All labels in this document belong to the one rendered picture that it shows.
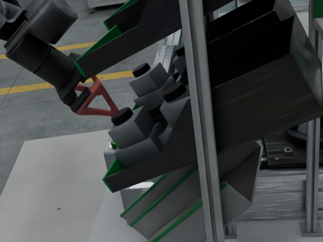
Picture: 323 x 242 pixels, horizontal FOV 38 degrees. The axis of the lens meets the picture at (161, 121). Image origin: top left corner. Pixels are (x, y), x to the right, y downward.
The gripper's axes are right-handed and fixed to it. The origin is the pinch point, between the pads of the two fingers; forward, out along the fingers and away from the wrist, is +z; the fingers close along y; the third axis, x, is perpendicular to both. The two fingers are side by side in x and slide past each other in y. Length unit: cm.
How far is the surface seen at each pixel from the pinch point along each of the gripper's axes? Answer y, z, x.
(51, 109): 262, 100, 83
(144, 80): -13.1, -3.5, -8.6
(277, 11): -27.5, -2.8, -27.2
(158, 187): -18.6, 7.9, 3.6
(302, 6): 106, 105, -69
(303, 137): -5.9, 40.3, -18.0
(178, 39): 83, 50, -19
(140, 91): -12.3, -2.3, -6.7
